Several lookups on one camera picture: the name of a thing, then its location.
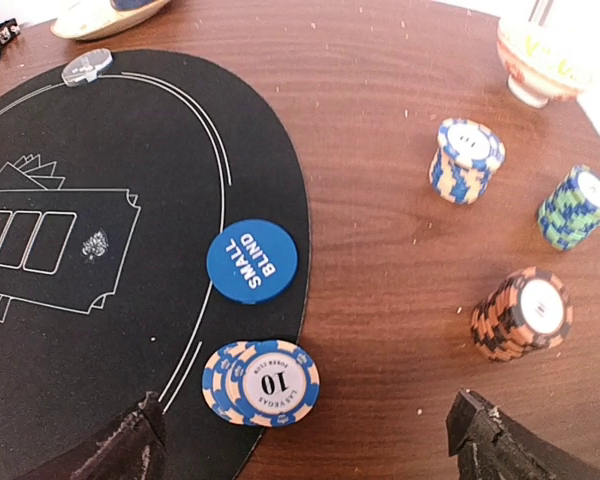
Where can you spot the green blue chip stack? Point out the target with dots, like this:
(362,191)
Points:
(571,212)

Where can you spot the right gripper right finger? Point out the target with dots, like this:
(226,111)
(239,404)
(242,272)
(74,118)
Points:
(488,444)

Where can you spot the blue ten poker chip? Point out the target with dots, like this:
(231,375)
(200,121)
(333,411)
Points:
(273,383)

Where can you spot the red patterned small bowl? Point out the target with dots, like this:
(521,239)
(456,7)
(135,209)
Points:
(544,60)

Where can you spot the blue small blind button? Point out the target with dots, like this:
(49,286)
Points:
(252,261)

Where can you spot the round black poker mat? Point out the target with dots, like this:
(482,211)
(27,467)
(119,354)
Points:
(111,194)

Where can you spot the blue white chip stack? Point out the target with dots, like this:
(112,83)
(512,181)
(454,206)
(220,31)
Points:
(467,157)

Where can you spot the beige ceramic saucer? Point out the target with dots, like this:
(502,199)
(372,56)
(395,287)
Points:
(92,20)

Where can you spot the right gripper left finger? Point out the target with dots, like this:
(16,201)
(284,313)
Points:
(131,446)

